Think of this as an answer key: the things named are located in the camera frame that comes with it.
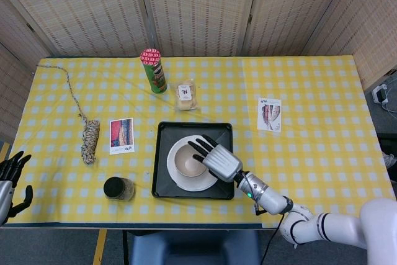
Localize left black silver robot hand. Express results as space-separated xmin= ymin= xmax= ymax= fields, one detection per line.
xmin=0 ymin=150 xmax=33 ymax=225

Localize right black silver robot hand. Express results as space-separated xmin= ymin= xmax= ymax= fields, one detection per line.
xmin=187 ymin=134 xmax=243 ymax=183

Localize plain beige bowl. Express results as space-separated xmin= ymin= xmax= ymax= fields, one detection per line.
xmin=173 ymin=144 xmax=208 ymax=178

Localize white round plate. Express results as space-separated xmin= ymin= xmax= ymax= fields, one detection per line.
xmin=166 ymin=134 xmax=218 ymax=192

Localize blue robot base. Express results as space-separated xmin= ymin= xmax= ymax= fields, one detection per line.
xmin=128 ymin=230 xmax=263 ymax=265

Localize black square plastic tray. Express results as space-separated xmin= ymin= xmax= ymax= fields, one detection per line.
xmin=151 ymin=121 xmax=236 ymax=200

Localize white postcard with striped drawing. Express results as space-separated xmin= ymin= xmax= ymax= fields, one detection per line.
xmin=257 ymin=97 xmax=282 ymax=133

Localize clear packet of bread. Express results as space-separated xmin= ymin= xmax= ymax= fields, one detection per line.
xmin=172 ymin=78 xmax=202 ymax=113

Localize red picture postcard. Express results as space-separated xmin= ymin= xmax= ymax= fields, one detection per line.
xmin=109 ymin=117 xmax=136 ymax=156

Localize glass jar with black lid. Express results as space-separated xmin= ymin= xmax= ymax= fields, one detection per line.
xmin=103 ymin=176 xmax=136 ymax=201

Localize green Pringles can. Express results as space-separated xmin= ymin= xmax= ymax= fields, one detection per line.
xmin=140 ymin=48 xmax=169 ymax=94

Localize yellow white checked tablecloth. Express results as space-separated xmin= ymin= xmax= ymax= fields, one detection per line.
xmin=0 ymin=55 xmax=397 ymax=228

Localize black table leg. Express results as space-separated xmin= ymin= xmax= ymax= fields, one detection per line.
xmin=122 ymin=229 xmax=130 ymax=265

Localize woven folding screen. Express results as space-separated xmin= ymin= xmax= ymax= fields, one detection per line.
xmin=0 ymin=0 xmax=397 ymax=146

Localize white power adapter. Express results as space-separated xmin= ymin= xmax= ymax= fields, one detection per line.
xmin=371 ymin=83 xmax=390 ymax=104

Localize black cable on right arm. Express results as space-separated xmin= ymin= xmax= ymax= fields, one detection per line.
xmin=254 ymin=173 xmax=298 ymax=265

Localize braided multicolour rope bundle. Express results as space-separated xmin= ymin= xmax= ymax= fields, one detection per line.
xmin=36 ymin=63 xmax=101 ymax=166

